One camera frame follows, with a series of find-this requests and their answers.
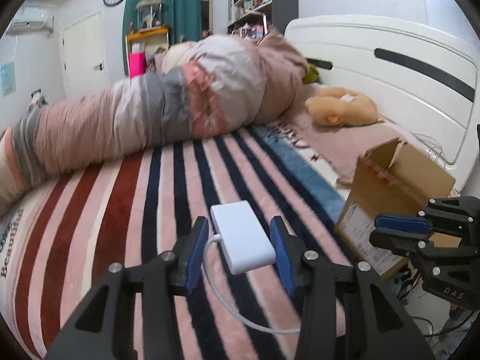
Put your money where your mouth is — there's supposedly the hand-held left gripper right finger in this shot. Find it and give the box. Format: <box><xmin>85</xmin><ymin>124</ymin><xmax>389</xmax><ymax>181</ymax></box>
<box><xmin>269</xmin><ymin>215</ymin><xmax>437</xmax><ymax>360</ymax></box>

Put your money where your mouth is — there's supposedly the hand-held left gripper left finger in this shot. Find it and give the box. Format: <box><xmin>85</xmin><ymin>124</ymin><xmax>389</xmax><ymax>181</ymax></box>
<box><xmin>45</xmin><ymin>215</ymin><xmax>211</xmax><ymax>360</ymax></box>

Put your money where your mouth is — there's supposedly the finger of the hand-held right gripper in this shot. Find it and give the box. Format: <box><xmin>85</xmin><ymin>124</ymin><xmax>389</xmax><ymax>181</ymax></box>
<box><xmin>375</xmin><ymin>196</ymin><xmax>480</xmax><ymax>238</ymax></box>
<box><xmin>369</xmin><ymin>230</ymin><xmax>432</xmax><ymax>257</ymax></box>

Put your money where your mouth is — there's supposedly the cardboard box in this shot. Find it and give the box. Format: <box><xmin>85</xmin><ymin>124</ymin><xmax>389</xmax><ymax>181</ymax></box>
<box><xmin>334</xmin><ymin>137</ymin><xmax>456</xmax><ymax>276</ymax></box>

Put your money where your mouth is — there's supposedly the white adapter hub with cable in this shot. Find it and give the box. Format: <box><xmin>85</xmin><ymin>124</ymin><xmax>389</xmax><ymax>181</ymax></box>
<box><xmin>202</xmin><ymin>200</ymin><xmax>301</xmax><ymax>334</ymax></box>

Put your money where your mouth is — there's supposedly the striped plush blanket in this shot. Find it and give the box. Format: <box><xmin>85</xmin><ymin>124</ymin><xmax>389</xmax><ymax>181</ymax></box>
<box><xmin>0</xmin><ymin>124</ymin><xmax>361</xmax><ymax>360</ymax></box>

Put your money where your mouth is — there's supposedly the pink ribbed bed cover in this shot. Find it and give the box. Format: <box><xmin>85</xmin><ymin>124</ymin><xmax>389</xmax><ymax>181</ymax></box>
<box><xmin>279</xmin><ymin>82</ymin><xmax>407</xmax><ymax>190</ymax></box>

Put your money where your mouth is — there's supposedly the brown plush toy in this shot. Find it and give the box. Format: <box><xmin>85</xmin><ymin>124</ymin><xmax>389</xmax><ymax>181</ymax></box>
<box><xmin>304</xmin><ymin>87</ymin><xmax>379</xmax><ymax>127</ymax></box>

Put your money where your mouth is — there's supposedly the rolled striped comforter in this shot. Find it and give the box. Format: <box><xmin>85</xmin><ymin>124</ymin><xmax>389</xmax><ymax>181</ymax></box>
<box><xmin>0</xmin><ymin>28</ymin><xmax>312</xmax><ymax>216</ymax></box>

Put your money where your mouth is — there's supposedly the white bed headboard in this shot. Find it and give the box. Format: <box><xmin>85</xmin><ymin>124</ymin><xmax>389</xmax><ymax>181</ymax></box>
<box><xmin>284</xmin><ymin>17</ymin><xmax>480</xmax><ymax>203</ymax></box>

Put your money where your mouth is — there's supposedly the green plush toy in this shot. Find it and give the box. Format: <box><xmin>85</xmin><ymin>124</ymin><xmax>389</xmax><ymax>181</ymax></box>
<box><xmin>302</xmin><ymin>64</ymin><xmax>321</xmax><ymax>85</ymax></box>

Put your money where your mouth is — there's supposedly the pink bag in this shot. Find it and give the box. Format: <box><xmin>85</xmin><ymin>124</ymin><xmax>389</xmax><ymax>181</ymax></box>
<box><xmin>128</xmin><ymin>52</ymin><xmax>146</xmax><ymax>79</ymax></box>

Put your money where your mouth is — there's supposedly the cream plush pillow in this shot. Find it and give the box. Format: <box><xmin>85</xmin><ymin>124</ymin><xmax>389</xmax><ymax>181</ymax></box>
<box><xmin>161</xmin><ymin>42</ymin><xmax>196</xmax><ymax>74</ymax></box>

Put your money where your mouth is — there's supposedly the black and white object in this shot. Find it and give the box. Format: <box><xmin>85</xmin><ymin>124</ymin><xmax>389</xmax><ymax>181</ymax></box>
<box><xmin>27</xmin><ymin>90</ymin><xmax>49</xmax><ymax>112</ymax></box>

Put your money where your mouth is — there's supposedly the yellow shelf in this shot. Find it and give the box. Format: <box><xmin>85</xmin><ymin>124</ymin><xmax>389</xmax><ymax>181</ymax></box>
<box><xmin>125</xmin><ymin>24</ymin><xmax>171</xmax><ymax>77</ymax></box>

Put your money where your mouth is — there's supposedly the white door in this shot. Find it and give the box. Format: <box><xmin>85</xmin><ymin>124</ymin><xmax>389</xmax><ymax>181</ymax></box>
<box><xmin>60</xmin><ymin>11</ymin><xmax>106</xmax><ymax>98</ymax></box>

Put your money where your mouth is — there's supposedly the glass display case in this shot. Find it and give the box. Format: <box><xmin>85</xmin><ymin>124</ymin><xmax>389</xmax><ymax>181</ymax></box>
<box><xmin>136</xmin><ymin>2</ymin><xmax>164</xmax><ymax>32</ymax></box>

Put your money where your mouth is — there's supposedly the window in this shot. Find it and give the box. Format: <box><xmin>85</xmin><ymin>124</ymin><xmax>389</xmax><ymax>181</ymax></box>
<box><xmin>200</xmin><ymin>0</ymin><xmax>213</xmax><ymax>38</ymax></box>

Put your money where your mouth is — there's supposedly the teal curtain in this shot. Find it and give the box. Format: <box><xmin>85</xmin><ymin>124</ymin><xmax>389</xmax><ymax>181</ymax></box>
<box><xmin>123</xmin><ymin>0</ymin><xmax>201</xmax><ymax>79</ymax></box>

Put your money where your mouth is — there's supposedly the dark grey cabinet panel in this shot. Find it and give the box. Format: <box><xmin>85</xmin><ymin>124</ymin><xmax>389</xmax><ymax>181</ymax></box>
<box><xmin>271</xmin><ymin>0</ymin><xmax>299</xmax><ymax>34</ymax></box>

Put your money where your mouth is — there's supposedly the white air conditioner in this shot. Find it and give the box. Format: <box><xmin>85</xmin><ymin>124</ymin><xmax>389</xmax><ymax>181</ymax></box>
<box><xmin>5</xmin><ymin>5</ymin><xmax>55</xmax><ymax>36</ymax></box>

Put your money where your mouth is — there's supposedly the thin white cable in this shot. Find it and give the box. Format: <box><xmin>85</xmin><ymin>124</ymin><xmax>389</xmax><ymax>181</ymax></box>
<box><xmin>412</xmin><ymin>133</ymin><xmax>447</xmax><ymax>166</ymax></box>

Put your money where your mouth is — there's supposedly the light blue wall poster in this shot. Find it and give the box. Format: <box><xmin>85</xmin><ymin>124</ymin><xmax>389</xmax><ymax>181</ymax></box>
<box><xmin>0</xmin><ymin>62</ymin><xmax>16</xmax><ymax>96</ymax></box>

